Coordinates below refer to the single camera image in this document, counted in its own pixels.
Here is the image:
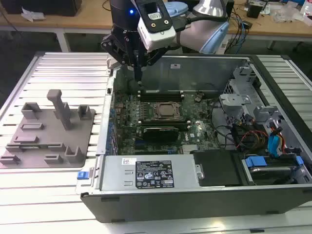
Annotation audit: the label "gray metal drive cage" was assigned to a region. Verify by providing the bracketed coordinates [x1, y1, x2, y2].
[218, 65, 286, 137]

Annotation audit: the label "small black device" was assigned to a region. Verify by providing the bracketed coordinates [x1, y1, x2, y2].
[246, 3, 263, 19]

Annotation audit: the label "wooden desk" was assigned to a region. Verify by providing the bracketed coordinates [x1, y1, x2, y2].
[0, 0, 312, 53]

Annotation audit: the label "black camera cable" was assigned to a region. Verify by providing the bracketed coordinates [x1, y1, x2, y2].
[173, 9, 236, 32]

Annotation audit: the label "black graphics card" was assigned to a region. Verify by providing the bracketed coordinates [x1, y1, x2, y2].
[142, 126, 180, 142]

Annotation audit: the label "silver power supply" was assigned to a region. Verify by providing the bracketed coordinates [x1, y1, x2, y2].
[99, 155, 199, 192]

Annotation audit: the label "green motherboard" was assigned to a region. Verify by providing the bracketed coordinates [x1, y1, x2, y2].
[111, 90, 220, 156]

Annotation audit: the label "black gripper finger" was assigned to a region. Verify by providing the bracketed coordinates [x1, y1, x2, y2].
[138, 47, 172, 82]
[100, 34, 139, 82]

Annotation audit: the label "black RAM slot bank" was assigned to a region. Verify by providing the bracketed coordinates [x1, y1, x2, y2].
[137, 118, 191, 131]
[137, 89, 185, 102]

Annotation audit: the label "blue flat wire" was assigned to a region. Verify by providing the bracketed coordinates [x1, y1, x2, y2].
[267, 134, 286, 159]

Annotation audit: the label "silver CPU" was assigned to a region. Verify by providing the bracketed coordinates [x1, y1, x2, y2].
[156, 102, 181, 117]

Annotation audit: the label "black PC case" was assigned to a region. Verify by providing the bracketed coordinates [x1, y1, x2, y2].
[75, 54, 312, 224]

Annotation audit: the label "large black box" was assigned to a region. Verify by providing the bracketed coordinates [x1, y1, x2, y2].
[3, 0, 82, 17]

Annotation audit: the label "red and yellow wires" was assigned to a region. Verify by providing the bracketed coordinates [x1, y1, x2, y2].
[235, 130, 269, 151]

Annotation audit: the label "metal CPU socket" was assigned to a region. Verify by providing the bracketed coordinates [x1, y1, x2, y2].
[152, 100, 185, 120]

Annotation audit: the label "red and white box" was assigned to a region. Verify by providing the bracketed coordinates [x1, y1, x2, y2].
[299, 0, 312, 25]

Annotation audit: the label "hard disk in blue carrier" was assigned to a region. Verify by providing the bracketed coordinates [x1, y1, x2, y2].
[240, 156, 304, 186]

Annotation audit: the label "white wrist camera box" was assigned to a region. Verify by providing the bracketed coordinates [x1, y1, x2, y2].
[136, 0, 176, 52]

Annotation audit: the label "clear plastic bags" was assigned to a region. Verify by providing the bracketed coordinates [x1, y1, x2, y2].
[273, 3, 308, 24]

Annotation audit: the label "crumpled white paper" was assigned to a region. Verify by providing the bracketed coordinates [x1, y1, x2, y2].
[20, 6, 46, 22]

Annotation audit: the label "gray parts rack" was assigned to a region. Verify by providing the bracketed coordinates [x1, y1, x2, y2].
[0, 89, 96, 169]

